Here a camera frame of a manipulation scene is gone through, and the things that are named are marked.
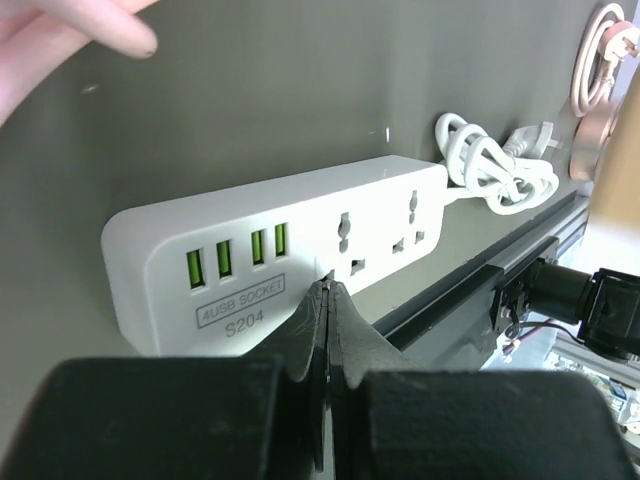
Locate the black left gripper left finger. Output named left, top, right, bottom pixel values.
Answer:
left=19, top=282, right=329, bottom=479

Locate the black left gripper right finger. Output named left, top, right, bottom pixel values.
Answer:
left=327, top=282, right=631, bottom=479

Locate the pink round socket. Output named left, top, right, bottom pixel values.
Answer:
left=569, top=109, right=615, bottom=181

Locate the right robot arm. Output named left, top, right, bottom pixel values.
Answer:
left=491, top=258, right=639, bottom=363

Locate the bare human hand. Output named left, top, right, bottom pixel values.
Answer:
left=1, top=0, right=158, bottom=123

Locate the white power strip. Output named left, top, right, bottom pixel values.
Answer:
left=101, top=155, right=448, bottom=356

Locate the white power strip cable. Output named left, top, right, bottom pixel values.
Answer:
left=433, top=111, right=561, bottom=217

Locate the pink round socket cable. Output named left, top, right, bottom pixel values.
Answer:
left=569, top=2, right=640, bottom=119

